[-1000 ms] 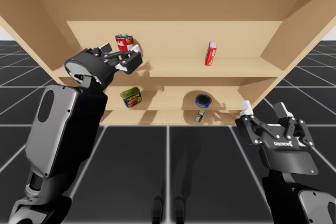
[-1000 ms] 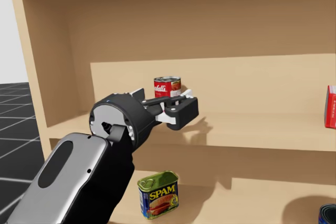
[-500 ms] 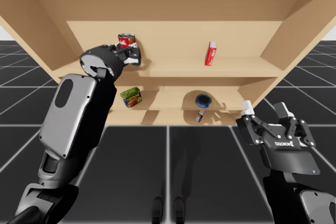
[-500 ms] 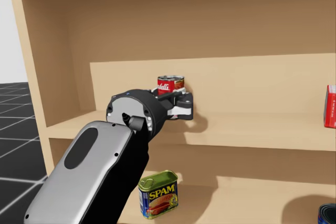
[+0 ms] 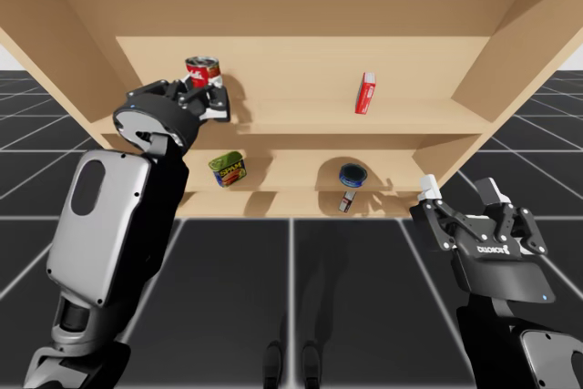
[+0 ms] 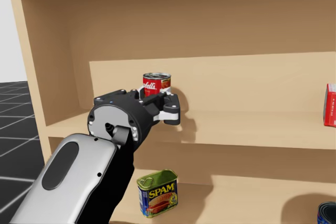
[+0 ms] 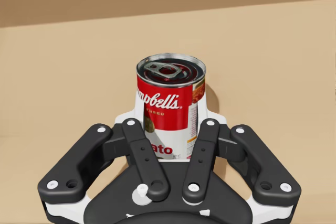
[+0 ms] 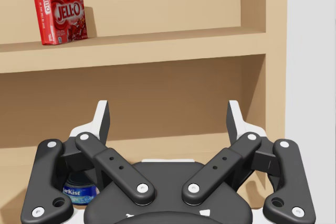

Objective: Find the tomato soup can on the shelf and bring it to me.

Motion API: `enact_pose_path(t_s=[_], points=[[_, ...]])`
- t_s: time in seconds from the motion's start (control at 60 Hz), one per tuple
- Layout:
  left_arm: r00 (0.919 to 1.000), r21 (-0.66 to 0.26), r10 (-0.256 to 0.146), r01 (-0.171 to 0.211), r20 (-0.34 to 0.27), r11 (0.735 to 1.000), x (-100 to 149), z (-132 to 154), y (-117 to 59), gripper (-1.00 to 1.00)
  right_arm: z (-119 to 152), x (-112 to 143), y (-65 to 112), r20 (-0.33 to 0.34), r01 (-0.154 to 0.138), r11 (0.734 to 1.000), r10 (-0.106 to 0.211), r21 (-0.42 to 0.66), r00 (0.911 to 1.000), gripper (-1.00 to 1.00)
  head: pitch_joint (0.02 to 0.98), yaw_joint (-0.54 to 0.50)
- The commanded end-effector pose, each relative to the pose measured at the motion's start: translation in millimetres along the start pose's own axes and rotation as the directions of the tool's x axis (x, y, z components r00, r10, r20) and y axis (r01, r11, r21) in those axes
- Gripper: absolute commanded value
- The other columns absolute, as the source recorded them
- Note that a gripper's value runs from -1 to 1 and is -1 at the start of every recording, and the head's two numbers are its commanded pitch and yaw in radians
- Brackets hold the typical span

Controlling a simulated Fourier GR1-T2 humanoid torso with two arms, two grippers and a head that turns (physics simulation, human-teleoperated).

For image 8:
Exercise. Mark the blue flat can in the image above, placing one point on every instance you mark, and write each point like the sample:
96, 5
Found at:
78, 192

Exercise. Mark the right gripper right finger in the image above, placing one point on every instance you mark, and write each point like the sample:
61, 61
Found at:
286, 171

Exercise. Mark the pale wooden shelf unit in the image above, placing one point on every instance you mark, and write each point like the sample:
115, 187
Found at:
168, 77

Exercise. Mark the red carton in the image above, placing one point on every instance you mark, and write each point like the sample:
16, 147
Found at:
61, 18

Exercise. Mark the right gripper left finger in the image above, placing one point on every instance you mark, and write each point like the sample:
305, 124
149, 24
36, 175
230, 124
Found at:
52, 166

